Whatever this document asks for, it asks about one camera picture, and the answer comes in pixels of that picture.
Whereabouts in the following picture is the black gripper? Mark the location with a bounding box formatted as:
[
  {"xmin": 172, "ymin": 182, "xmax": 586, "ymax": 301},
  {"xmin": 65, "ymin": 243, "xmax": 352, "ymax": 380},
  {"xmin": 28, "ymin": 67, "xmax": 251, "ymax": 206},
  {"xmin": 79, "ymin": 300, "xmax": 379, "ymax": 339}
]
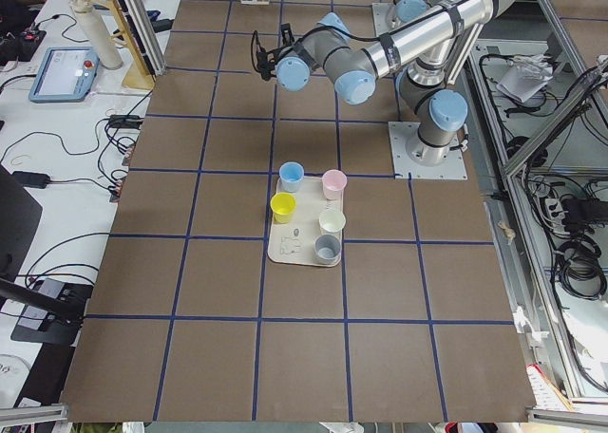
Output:
[{"xmin": 256, "ymin": 23, "xmax": 295, "ymax": 72}]

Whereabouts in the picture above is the black power adapter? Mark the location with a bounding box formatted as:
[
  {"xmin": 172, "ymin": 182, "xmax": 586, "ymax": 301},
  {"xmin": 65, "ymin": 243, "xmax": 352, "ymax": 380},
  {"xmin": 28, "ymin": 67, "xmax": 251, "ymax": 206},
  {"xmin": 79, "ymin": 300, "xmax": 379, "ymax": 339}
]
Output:
[{"xmin": 11, "ymin": 171, "xmax": 51, "ymax": 189}]

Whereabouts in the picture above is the pink plastic cup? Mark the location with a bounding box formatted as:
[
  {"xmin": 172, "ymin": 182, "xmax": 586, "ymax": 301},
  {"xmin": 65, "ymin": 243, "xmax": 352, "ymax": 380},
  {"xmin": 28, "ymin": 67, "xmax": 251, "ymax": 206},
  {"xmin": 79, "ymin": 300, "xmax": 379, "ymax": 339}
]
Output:
[{"xmin": 321, "ymin": 169, "xmax": 348, "ymax": 200}]

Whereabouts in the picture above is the beige plastic tray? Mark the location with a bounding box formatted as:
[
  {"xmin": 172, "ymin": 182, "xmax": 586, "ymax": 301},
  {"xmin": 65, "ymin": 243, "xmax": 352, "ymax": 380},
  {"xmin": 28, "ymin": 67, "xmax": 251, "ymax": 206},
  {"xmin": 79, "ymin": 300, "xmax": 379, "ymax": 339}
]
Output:
[{"xmin": 267, "ymin": 177, "xmax": 343, "ymax": 267}]

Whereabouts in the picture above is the grey plastic cup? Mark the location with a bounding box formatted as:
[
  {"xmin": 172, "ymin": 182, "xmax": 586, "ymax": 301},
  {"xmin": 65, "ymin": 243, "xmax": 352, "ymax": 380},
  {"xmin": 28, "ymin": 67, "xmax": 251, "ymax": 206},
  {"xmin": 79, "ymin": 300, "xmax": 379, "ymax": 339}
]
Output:
[{"xmin": 314, "ymin": 235, "xmax": 341, "ymax": 265}]

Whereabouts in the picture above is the white cylindrical bottle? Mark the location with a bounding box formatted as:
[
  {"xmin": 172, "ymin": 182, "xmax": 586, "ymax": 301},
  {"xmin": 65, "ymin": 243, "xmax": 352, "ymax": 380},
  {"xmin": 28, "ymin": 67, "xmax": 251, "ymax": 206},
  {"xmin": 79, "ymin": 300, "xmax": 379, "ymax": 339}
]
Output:
[{"xmin": 69, "ymin": 0, "xmax": 123, "ymax": 70}]

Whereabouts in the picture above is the wooden mug tree stand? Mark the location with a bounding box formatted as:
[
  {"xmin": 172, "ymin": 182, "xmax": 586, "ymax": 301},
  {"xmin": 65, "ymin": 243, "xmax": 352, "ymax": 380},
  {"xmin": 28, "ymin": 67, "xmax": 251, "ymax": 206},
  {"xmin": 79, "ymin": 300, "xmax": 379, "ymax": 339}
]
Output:
[{"xmin": 92, "ymin": 0, "xmax": 154, "ymax": 90}]

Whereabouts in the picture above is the blue teach pendant tablet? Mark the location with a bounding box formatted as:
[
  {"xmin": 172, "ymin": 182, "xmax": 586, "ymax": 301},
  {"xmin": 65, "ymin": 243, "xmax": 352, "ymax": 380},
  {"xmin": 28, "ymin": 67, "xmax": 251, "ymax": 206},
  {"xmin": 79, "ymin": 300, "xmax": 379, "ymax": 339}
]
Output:
[{"xmin": 28, "ymin": 47, "xmax": 99, "ymax": 104}]

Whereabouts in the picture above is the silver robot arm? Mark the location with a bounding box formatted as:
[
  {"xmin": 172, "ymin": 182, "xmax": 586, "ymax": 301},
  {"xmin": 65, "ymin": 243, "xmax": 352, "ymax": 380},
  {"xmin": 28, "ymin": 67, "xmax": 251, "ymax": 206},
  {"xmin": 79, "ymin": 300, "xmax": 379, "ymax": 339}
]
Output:
[{"xmin": 250, "ymin": 0, "xmax": 515, "ymax": 166}]

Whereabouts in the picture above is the yellow plastic cup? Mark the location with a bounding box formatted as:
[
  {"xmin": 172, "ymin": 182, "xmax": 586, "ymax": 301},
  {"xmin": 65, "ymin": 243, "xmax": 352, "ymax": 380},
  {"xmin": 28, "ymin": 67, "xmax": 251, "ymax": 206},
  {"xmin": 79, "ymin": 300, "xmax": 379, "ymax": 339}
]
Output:
[{"xmin": 270, "ymin": 192, "xmax": 296, "ymax": 224}]

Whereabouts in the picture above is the blue plastic cup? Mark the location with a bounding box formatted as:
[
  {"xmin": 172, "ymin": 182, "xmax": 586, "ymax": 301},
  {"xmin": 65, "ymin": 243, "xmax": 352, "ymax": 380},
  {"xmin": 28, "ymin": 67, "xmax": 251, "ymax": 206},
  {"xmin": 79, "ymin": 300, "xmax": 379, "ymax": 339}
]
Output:
[{"xmin": 278, "ymin": 161, "xmax": 304, "ymax": 193}]

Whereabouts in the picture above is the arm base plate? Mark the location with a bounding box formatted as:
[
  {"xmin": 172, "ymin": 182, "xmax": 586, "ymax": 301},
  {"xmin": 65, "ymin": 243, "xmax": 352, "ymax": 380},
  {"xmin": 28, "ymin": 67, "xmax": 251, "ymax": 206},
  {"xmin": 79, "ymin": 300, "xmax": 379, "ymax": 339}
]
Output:
[
  {"xmin": 371, "ymin": 3, "xmax": 403, "ymax": 36},
  {"xmin": 389, "ymin": 122, "xmax": 467, "ymax": 180}
]

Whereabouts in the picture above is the pale green plastic cup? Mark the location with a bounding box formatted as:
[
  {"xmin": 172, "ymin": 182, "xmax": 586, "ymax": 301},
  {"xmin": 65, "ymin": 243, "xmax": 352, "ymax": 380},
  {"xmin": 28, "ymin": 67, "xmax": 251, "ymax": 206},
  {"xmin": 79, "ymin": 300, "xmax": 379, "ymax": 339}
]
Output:
[{"xmin": 318, "ymin": 208, "xmax": 347, "ymax": 235}]

